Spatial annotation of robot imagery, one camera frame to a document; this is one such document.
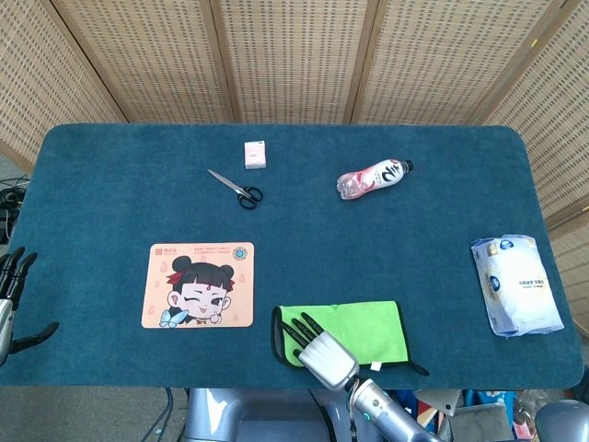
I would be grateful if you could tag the small white pink box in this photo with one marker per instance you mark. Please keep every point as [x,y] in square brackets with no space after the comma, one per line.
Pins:
[256,155]

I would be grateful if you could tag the grey blue robot torso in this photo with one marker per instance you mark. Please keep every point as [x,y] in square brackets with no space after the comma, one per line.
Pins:
[257,416]

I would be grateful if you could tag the pink drink plastic bottle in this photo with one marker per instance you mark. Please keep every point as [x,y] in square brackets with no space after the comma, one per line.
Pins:
[373,179]

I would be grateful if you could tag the green cloth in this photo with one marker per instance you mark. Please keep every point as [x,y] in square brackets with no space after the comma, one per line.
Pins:
[363,331]

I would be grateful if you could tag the white blue tissue pack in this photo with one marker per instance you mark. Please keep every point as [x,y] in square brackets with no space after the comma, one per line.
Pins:
[517,285]

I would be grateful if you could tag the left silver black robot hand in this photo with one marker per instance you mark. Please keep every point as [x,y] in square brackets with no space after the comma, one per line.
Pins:
[4,317]

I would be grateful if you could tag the woven wooden folding screen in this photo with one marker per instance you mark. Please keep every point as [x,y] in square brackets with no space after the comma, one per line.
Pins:
[294,55]

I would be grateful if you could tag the cartoon girl mouse pad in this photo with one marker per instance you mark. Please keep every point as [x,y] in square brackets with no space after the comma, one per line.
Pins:
[198,285]

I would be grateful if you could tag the grey cushion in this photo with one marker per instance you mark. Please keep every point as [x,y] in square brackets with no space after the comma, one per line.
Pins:
[483,423]

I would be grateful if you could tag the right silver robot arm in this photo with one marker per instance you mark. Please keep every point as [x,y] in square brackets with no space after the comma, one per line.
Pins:
[391,412]

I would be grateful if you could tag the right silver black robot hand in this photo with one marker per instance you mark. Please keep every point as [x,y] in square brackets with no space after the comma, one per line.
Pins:
[329,359]

